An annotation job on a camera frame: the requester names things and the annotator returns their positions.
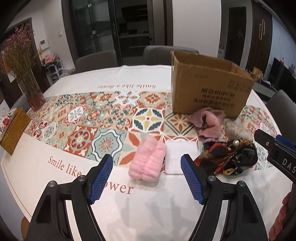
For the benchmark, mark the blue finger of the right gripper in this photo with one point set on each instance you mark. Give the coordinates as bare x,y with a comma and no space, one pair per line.
284,141

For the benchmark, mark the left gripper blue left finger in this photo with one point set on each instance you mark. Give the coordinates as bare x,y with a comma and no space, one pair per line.
97,178

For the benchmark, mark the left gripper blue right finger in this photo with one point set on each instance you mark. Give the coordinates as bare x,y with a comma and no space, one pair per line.
196,179

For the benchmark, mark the white cloth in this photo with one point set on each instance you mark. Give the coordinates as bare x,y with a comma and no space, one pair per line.
180,157

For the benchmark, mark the dark patterned silk scarf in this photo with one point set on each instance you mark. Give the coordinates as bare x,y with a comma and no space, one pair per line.
227,158

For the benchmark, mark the pink fluffy soft item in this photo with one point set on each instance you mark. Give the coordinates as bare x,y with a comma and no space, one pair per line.
148,160

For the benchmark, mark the beige floral fabric pouch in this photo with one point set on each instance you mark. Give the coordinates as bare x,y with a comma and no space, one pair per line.
236,132

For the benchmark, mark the mauve knitted cloth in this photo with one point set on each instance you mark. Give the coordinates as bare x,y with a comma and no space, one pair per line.
208,121

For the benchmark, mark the right hand in pink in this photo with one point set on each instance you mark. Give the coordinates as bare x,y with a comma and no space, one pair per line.
277,227

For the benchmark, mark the grey chair right side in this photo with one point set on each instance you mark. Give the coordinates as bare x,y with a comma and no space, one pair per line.
282,109

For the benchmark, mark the grey chair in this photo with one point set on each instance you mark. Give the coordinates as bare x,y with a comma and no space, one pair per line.
161,55
282,109
100,60

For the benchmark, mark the white tv cabinet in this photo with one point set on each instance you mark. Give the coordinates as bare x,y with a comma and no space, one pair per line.
263,92

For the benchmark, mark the patterned white tablecloth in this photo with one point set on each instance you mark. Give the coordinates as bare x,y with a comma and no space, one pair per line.
102,112

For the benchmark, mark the black television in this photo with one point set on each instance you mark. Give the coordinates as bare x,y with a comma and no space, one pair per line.
280,76

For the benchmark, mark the woven yellow tissue box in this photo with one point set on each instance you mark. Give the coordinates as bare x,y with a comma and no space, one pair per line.
15,130

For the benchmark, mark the brown cardboard box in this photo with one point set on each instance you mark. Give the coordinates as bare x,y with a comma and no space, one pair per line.
199,81

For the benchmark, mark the grey chair left back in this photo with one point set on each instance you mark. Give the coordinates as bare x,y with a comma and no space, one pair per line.
100,60

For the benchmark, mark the shoe rack with items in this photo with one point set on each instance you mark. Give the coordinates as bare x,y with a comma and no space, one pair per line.
53,67

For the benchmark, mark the grey chair middle back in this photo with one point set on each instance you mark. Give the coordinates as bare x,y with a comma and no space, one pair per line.
161,55

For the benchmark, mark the dark sliding glass door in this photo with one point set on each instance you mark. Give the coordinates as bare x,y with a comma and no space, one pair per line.
126,27

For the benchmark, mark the glass vase with dried flowers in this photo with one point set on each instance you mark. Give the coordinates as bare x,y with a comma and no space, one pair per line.
18,60

